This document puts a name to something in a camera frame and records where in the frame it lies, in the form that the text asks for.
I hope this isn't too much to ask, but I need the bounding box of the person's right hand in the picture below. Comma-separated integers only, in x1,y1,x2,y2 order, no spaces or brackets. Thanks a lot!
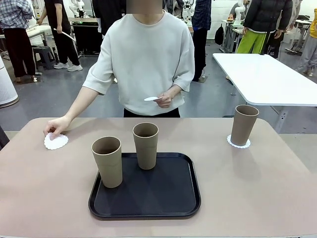
43,116,69,137

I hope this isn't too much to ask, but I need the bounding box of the person's right forearm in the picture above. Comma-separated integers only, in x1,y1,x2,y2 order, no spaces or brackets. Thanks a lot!
61,86,99,127

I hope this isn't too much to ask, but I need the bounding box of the tall beige cup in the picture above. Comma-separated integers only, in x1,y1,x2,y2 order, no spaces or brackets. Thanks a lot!
91,136,122,188
132,122,159,171
231,104,260,146

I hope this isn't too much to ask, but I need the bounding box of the person in blue patterned shirt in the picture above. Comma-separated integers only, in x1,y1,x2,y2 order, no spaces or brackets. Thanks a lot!
192,0,212,82

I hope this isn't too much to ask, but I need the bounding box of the black backpack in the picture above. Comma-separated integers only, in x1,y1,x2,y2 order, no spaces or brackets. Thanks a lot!
214,24,225,46

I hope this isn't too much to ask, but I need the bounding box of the white cylindrical appliance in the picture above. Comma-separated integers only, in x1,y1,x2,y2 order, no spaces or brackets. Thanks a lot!
0,56,19,108

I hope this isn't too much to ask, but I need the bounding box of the white background desk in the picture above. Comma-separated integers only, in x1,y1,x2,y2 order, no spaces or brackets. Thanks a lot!
26,24,54,47

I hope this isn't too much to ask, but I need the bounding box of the person in plaid shirt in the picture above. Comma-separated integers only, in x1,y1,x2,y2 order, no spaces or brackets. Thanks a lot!
0,0,37,82

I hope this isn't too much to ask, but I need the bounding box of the person's left hand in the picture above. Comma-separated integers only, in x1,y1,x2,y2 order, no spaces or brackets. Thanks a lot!
155,91,173,109

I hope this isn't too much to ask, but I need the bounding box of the person in black puffer jacket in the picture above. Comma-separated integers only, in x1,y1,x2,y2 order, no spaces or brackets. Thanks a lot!
235,0,294,59

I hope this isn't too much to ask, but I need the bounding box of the grey plastic stool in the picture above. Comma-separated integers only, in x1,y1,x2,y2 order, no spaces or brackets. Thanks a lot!
32,46,59,71

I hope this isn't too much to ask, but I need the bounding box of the large white table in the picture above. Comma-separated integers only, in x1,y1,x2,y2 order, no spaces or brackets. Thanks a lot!
212,53,317,133

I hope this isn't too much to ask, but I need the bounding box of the person's left forearm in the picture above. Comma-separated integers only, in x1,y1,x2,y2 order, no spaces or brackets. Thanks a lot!
168,84,181,96

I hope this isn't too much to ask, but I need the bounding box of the black equipment cart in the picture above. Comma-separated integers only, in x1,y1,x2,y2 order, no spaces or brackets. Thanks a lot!
71,21,104,57

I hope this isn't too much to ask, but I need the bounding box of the person in grey trousers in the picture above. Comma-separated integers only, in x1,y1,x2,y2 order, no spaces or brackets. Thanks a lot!
296,0,317,75

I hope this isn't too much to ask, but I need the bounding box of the person in black t-shirt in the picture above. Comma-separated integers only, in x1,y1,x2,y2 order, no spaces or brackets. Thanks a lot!
37,0,84,72

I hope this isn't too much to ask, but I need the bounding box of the person in beige sweater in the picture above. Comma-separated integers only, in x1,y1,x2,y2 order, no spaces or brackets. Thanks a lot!
82,0,195,119

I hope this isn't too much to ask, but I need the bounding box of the black plastic tray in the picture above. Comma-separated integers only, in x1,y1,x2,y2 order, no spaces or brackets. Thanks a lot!
88,152,202,221

